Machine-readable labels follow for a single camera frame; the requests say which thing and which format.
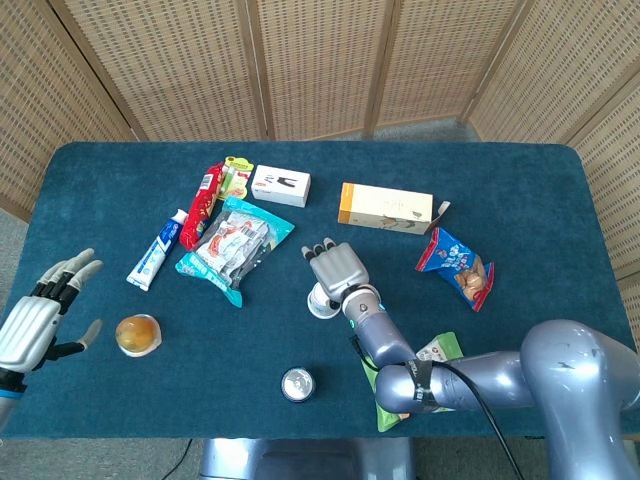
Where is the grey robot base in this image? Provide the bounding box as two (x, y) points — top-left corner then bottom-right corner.
(199, 437), (416, 480)

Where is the red snack packet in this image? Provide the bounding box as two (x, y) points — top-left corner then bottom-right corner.
(178, 162), (225, 252)

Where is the dark blue table cloth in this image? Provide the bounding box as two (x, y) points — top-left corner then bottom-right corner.
(0, 141), (637, 441)

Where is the teal clear bag of sachets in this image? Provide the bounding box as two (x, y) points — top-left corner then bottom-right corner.
(174, 195), (296, 309)

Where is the long beige orange carton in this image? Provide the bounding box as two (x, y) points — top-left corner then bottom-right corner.
(337, 182), (451, 236)

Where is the blue white toothpaste tube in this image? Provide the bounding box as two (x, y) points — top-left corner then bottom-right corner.
(125, 208), (190, 292)

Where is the black floor cable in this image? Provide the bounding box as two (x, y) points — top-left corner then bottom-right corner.
(160, 438), (194, 480)

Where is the blue red snack bag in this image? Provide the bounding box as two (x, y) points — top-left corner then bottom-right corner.
(415, 227), (496, 313)

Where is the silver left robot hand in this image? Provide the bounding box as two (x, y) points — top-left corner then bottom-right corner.
(0, 247), (105, 380)

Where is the small white cardboard box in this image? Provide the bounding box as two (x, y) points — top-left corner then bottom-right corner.
(250, 164), (312, 209)

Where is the green white corn starch bag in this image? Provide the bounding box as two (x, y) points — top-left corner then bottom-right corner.
(359, 331), (464, 434)

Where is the orange jelly cup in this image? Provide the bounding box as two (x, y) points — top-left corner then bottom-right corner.
(115, 313), (163, 358)

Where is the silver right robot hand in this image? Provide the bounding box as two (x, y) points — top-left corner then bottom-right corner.
(301, 237), (374, 307)

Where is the blue drink can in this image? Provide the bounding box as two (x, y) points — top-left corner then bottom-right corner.
(280, 366), (317, 404)

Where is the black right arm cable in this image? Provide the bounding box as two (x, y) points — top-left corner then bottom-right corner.
(349, 337), (526, 480)

